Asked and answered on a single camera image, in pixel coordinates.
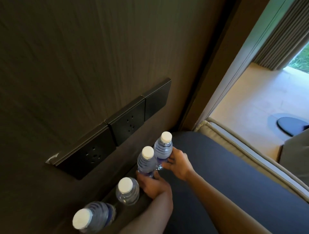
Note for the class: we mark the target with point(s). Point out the person's right hand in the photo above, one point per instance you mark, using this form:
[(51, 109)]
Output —
[(181, 165)]

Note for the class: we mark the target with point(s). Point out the person's left hand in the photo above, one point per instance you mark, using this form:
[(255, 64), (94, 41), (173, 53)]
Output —
[(154, 186)]

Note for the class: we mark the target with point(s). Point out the person's right thumb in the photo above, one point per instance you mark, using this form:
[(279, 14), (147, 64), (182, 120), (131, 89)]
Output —
[(167, 165)]

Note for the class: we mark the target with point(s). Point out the person's left thumb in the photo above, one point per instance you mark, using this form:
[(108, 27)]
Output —
[(158, 175)]

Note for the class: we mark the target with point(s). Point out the clear water bottle white cap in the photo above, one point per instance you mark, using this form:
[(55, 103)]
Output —
[(146, 162), (96, 215), (163, 149), (127, 192)]

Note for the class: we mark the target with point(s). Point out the person's right forearm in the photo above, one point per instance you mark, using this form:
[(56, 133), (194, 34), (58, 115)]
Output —
[(224, 205)]

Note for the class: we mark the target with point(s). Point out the person's left forearm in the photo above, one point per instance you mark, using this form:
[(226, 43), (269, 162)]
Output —
[(151, 214)]

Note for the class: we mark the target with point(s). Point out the dark blue round side table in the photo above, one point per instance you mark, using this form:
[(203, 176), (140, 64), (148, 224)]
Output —
[(231, 173)]

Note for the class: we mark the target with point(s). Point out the dark round floor base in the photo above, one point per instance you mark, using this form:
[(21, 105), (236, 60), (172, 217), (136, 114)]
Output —
[(291, 125)]

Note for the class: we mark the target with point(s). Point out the grey upholstered cushion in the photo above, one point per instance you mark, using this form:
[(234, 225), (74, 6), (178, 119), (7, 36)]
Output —
[(298, 150)]

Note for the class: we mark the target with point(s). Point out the grey pleated curtain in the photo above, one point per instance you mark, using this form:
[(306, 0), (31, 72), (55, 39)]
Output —
[(277, 36)]

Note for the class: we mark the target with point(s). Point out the window with green view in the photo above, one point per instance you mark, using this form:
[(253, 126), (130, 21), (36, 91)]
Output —
[(301, 60)]

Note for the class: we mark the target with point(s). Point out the dark wall socket plate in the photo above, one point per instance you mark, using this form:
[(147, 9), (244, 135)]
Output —
[(128, 123)]

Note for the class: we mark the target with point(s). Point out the dark blank wall switch plate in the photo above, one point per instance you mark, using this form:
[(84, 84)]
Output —
[(157, 100)]

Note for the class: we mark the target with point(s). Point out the dark wall socket chipped corner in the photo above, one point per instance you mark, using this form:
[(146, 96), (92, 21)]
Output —
[(89, 155)]

